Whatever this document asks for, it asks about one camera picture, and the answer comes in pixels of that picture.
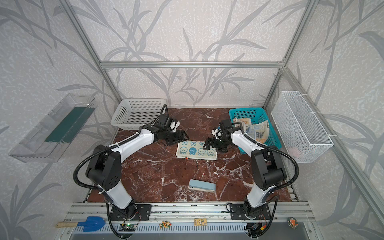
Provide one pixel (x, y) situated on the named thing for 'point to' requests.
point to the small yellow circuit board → (200, 222)
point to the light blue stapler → (201, 185)
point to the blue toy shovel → (92, 223)
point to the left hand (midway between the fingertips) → (187, 135)
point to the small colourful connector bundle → (165, 224)
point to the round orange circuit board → (292, 223)
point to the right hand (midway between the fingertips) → (210, 144)
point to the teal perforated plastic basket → (257, 115)
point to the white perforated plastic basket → (133, 113)
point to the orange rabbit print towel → (247, 121)
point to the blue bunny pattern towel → (193, 149)
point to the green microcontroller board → (127, 227)
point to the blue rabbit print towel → (259, 131)
